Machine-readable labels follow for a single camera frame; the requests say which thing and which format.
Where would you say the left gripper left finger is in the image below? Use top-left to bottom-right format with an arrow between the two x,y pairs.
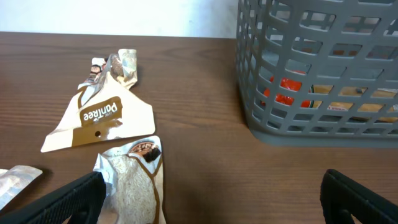
1,172 -> 106,224

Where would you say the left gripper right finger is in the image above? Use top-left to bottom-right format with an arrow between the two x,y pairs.
320,169 -> 397,224

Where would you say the rice pouch with brown trim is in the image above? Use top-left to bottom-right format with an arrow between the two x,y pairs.
93,136 -> 166,224

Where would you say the large plain beige pouch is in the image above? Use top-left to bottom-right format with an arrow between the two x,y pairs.
1,165 -> 43,210

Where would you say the PanTree beige pouch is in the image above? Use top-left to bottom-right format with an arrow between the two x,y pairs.
41,49 -> 155,152

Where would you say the orange pasta package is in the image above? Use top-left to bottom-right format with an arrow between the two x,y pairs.
262,70 -> 398,124

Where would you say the grey plastic basket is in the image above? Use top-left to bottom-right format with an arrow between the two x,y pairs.
236,0 -> 397,148

